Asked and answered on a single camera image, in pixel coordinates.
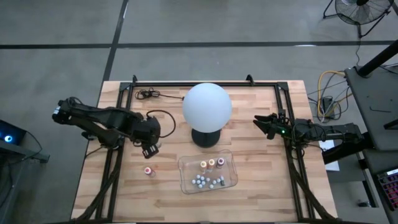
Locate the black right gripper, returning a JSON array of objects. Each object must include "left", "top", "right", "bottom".
[{"left": 252, "top": 112, "right": 295, "bottom": 141}]

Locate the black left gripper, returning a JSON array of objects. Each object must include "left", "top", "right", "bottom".
[{"left": 130, "top": 112, "right": 162, "bottom": 159}]

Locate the clear plastic bin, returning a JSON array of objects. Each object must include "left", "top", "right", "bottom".
[{"left": 177, "top": 149, "right": 239, "bottom": 195}]

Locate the black power strip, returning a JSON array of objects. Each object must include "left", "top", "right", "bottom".
[{"left": 322, "top": 96, "right": 336, "bottom": 119}]

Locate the white globe table lamp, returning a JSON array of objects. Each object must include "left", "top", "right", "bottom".
[{"left": 182, "top": 82, "right": 233, "bottom": 149}]

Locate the white paper sheet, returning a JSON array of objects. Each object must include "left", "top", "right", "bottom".
[{"left": 318, "top": 139, "right": 341, "bottom": 172}]

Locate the black desk support beam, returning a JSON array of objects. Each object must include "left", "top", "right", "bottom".
[{"left": 322, "top": 136, "right": 376, "bottom": 165}]

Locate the grey desk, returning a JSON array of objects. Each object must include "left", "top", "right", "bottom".
[{"left": 345, "top": 63, "right": 398, "bottom": 152}]

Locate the grey side table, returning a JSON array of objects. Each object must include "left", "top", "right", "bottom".
[{"left": 357, "top": 149, "right": 398, "bottom": 224}]

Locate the black hex key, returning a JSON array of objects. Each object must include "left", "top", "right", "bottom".
[{"left": 369, "top": 106, "right": 392, "bottom": 114}]

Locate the black diagonal pole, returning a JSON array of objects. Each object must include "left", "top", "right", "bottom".
[{"left": 357, "top": 40, "right": 398, "bottom": 78}]

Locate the black computer with blue light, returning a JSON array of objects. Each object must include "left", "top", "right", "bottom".
[{"left": 0, "top": 119, "right": 27, "bottom": 147}]

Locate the backlit keyboard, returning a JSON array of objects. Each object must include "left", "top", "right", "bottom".
[{"left": 376, "top": 167, "right": 398, "bottom": 215}]

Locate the dark grey equipment cart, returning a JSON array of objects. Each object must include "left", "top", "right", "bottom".
[{"left": 0, "top": 139, "right": 50, "bottom": 224}]

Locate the black floor fan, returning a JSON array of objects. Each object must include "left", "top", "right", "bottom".
[{"left": 322, "top": 0, "right": 393, "bottom": 40}]

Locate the black left wrist camera cable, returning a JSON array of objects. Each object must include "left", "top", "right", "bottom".
[{"left": 146, "top": 109, "right": 177, "bottom": 139}]

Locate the black lamp power cable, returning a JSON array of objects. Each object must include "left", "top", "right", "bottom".
[{"left": 134, "top": 87, "right": 186, "bottom": 101}]

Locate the black aluminium table frame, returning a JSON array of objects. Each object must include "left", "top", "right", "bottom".
[{"left": 73, "top": 80, "right": 336, "bottom": 224}]

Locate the yellow floor cable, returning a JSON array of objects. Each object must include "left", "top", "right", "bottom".
[{"left": 317, "top": 70, "right": 346, "bottom": 118}]

